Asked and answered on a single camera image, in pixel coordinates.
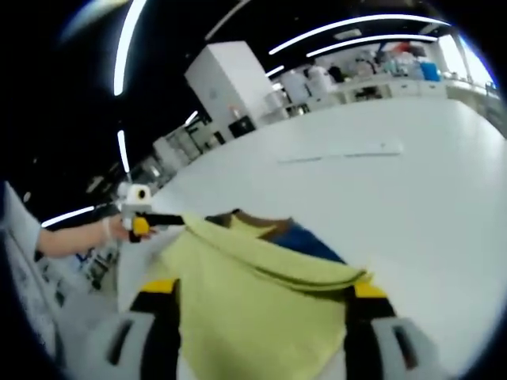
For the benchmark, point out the long curved ceiling light strip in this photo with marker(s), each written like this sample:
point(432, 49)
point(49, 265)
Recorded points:
point(356, 25)

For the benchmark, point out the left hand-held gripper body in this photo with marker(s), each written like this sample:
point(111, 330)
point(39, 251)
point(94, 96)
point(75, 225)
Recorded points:
point(136, 200)

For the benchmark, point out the blue storage bin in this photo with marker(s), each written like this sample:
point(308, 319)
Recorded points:
point(429, 71)

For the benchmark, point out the short curved ceiling light strip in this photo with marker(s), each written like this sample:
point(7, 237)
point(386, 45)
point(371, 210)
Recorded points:
point(368, 41)

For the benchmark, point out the white tall appliance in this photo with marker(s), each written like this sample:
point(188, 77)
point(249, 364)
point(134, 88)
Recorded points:
point(317, 81)

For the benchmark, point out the black cabinet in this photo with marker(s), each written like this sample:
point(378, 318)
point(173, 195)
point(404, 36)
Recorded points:
point(241, 127)

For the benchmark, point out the wide bright ceiling light strip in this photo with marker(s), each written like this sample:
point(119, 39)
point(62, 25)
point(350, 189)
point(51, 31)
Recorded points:
point(124, 43)

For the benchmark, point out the white counter with cabinets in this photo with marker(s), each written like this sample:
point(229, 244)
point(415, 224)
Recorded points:
point(376, 89)

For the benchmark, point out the yellow black blue garment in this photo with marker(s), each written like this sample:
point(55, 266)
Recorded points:
point(257, 301)

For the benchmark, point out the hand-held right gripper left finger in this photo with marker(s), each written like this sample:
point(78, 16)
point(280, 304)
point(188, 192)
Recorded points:
point(158, 336)

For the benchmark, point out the metal storage racks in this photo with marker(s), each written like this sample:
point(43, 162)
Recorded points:
point(178, 146)

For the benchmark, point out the ceiling air vent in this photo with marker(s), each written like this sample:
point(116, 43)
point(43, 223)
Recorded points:
point(347, 34)

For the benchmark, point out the person's white printed shirt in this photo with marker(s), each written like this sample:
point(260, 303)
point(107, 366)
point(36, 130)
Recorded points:
point(24, 277)

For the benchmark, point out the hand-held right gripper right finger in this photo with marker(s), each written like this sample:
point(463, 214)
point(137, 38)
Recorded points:
point(364, 336)

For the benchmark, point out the person's left hand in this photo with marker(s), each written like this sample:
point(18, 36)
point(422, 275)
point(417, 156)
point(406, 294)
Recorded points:
point(115, 229)

